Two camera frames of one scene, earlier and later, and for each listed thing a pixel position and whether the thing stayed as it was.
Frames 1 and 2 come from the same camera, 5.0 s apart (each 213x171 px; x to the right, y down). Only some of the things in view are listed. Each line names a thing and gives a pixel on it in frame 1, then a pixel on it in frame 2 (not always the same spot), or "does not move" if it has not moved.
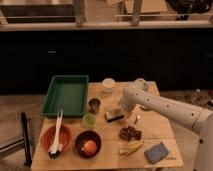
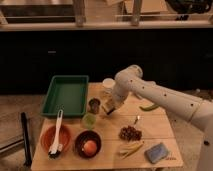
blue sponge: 156,153 does not move
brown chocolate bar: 113,116 -> 107,107
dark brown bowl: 82,137 does not move
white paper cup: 108,84 does not move
